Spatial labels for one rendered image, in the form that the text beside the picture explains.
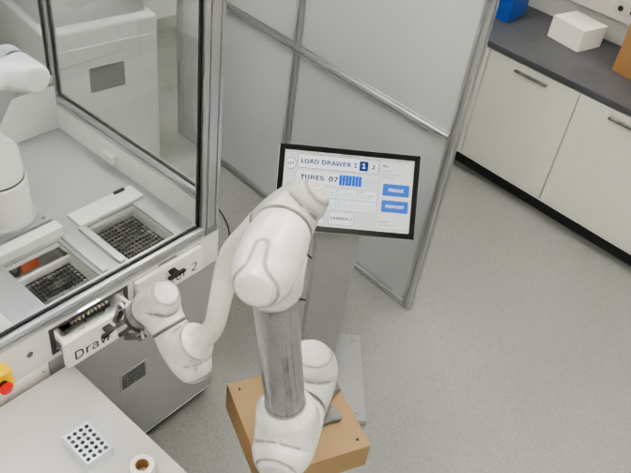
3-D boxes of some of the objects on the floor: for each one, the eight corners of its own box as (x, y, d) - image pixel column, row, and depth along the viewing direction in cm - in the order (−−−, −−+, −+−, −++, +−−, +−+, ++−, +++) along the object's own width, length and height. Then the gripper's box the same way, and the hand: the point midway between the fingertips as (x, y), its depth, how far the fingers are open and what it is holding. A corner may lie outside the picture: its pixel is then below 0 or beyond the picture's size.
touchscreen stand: (364, 424, 317) (411, 251, 252) (262, 418, 313) (282, 239, 248) (359, 339, 355) (398, 168, 290) (268, 332, 352) (286, 158, 287)
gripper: (162, 327, 207) (135, 345, 225) (138, 288, 207) (113, 311, 225) (142, 340, 202) (115, 358, 221) (116, 301, 202) (92, 323, 221)
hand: (117, 331), depth 220 cm, fingers closed
